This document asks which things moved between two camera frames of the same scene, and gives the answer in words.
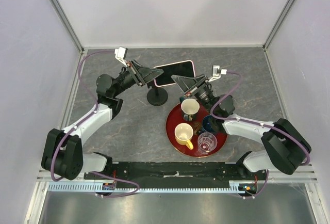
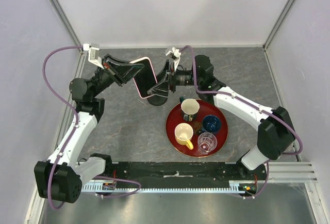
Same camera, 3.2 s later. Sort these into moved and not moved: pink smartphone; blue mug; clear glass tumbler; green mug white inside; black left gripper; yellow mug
Moved: pink smartphone; black left gripper
Not moved: yellow mug; blue mug; clear glass tumbler; green mug white inside
